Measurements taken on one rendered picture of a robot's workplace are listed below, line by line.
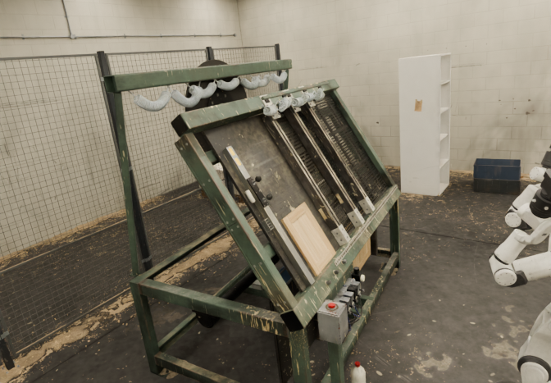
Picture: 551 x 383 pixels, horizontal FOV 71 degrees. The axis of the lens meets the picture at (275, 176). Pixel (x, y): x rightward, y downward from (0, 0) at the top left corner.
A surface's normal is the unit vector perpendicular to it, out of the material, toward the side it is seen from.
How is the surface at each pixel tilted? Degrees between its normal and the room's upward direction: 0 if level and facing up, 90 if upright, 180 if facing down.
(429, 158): 90
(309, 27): 90
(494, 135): 90
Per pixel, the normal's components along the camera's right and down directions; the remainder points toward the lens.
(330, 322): -0.50, 0.29
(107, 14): 0.80, 0.08
